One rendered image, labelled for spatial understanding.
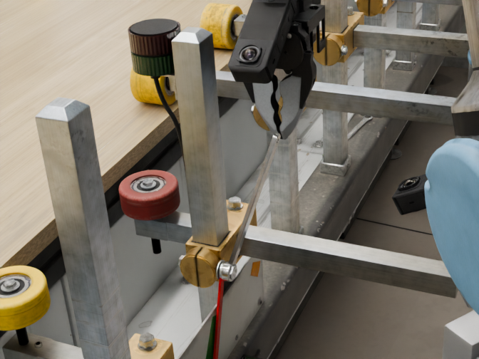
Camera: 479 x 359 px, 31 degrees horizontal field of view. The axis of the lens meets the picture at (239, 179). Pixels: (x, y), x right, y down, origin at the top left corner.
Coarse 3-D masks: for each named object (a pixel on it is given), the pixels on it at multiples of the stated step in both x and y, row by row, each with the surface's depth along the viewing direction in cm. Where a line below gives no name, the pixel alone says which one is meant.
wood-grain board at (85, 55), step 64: (0, 0) 192; (64, 0) 189; (128, 0) 186; (192, 0) 183; (0, 64) 158; (64, 64) 156; (128, 64) 154; (0, 128) 134; (128, 128) 131; (0, 192) 116; (0, 256) 103
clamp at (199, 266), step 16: (240, 224) 111; (256, 224) 116; (192, 240) 108; (224, 240) 108; (192, 256) 106; (208, 256) 106; (224, 256) 108; (240, 256) 113; (192, 272) 107; (208, 272) 106
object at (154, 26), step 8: (136, 24) 98; (144, 24) 98; (152, 24) 98; (160, 24) 97; (168, 24) 97; (176, 24) 97; (136, 32) 96; (144, 32) 96; (152, 32) 95; (160, 32) 95; (168, 32) 95; (144, 56) 96; (152, 56) 96; (160, 88) 101; (176, 88) 98; (160, 96) 101; (176, 96) 98; (168, 112) 102; (176, 120) 102; (176, 128) 102
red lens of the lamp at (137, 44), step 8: (128, 32) 96; (176, 32) 96; (136, 40) 95; (144, 40) 95; (152, 40) 95; (160, 40) 95; (168, 40) 95; (136, 48) 96; (144, 48) 96; (152, 48) 95; (160, 48) 95; (168, 48) 96
